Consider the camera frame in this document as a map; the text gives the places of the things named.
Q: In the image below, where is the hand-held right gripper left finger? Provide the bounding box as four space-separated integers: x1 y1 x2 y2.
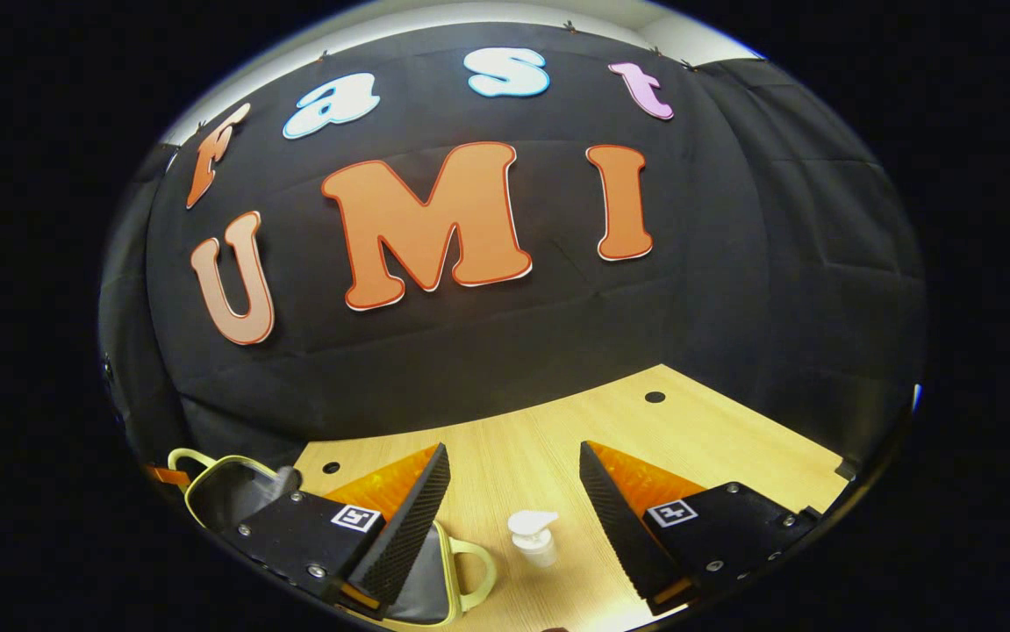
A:
222 442 452 613

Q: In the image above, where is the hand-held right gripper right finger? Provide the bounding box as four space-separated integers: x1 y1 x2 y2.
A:
578 441 823 617

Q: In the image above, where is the white pump bottle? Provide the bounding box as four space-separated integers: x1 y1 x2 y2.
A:
507 510 560 568

